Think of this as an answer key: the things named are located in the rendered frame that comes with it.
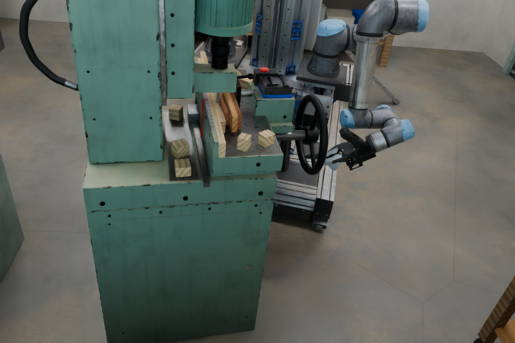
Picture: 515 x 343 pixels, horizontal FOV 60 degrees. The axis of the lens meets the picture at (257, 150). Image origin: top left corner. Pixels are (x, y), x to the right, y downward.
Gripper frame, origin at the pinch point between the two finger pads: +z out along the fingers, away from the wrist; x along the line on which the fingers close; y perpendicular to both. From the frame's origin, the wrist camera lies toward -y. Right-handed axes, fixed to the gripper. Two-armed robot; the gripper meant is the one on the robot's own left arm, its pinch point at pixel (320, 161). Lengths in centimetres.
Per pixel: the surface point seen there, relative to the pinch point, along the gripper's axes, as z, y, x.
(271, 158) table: 12.8, -30.7, -24.9
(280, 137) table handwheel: 9.7, -19.5, -2.2
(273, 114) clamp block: 8.2, -28.9, -1.5
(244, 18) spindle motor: 4, -65, -7
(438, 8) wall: -176, 135, 303
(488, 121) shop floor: -136, 158, 144
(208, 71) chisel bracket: 20, -54, -4
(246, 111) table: 16.3, -32.8, 1.1
